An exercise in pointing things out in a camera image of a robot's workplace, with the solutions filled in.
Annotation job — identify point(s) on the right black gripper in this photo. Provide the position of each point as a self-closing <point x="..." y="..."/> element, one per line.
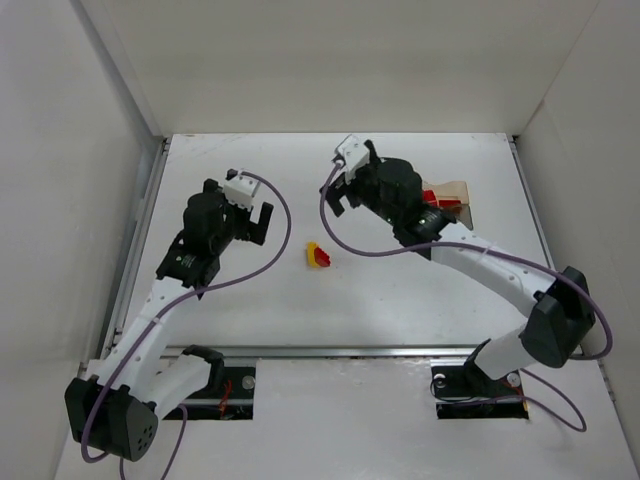
<point x="347" y="188"/>

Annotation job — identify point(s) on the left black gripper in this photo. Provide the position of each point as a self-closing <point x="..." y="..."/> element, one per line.
<point x="248" y="227"/>

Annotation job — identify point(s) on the red rectangular lego brick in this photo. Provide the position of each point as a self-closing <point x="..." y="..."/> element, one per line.
<point x="430" y="197"/>

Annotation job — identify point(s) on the red lego brick cluster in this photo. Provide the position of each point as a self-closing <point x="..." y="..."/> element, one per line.
<point x="323" y="258"/>

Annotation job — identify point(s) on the red arch lego brick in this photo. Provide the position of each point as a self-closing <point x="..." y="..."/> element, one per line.
<point x="450" y="203"/>

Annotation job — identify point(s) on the yellow lego brick cluster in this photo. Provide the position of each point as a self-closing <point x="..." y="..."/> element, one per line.
<point x="311" y="254"/>

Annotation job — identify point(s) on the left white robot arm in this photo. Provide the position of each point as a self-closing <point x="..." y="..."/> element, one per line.
<point x="117" y="409"/>

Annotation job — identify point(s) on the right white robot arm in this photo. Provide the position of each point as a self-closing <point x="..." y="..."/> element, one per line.
<point x="556" y="305"/>

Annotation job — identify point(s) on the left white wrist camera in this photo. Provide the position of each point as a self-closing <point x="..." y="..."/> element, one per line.
<point x="240" y="189"/>

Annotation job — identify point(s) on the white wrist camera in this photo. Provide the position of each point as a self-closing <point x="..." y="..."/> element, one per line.
<point x="351" y="155"/>
<point x="240" y="189"/>

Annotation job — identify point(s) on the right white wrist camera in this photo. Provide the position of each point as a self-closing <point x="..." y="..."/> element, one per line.
<point x="351" y="155"/>

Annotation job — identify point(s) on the aluminium rail front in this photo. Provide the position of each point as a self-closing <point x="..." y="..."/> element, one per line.
<point x="352" y="352"/>

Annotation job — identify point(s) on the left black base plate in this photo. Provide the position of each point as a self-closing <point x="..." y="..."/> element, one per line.
<point x="231" y="400"/>

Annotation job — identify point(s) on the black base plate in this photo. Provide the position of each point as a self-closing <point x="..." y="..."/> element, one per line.
<point x="231" y="400"/>
<point x="461" y="396"/>

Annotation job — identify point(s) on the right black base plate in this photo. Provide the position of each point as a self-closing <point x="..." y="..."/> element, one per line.
<point x="461" y="396"/>

